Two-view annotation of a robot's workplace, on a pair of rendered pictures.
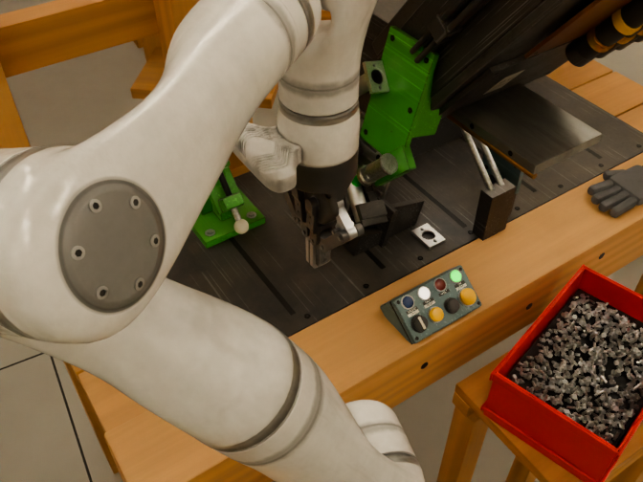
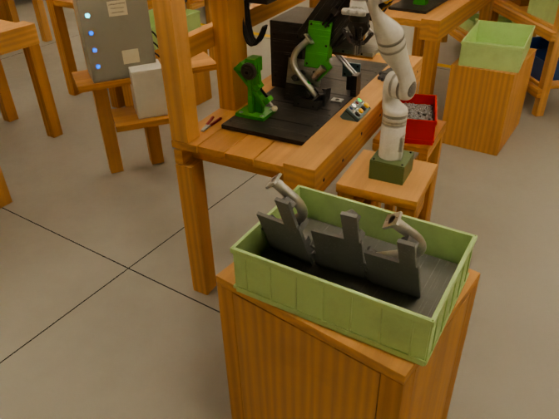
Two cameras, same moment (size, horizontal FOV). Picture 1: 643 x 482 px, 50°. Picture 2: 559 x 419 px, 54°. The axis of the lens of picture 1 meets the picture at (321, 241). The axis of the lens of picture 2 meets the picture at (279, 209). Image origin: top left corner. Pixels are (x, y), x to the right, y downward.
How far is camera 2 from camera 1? 1.68 m
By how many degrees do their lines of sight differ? 24
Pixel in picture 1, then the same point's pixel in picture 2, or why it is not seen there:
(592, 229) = not seen: hidden behind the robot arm
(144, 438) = (297, 160)
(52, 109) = (25, 177)
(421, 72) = (327, 31)
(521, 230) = (365, 92)
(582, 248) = not seen: hidden behind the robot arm
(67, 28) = (192, 43)
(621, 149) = (378, 67)
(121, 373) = (383, 21)
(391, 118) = (318, 52)
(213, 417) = (397, 31)
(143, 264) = not seen: outside the picture
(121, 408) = (279, 160)
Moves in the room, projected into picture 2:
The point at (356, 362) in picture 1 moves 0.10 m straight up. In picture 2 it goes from (345, 130) to (346, 108)
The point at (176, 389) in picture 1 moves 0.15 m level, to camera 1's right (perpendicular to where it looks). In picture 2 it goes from (391, 25) to (427, 18)
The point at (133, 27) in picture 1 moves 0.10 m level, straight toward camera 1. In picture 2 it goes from (208, 42) to (222, 47)
